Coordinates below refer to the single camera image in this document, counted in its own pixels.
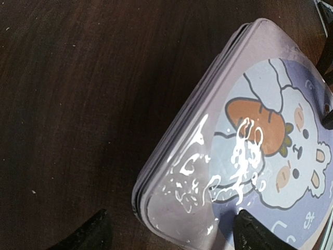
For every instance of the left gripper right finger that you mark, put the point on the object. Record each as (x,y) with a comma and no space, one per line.
(249,233)

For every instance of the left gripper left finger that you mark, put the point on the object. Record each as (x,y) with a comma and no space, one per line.
(95,233)

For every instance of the white divided cookie tin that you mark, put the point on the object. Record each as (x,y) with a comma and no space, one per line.
(180,122)

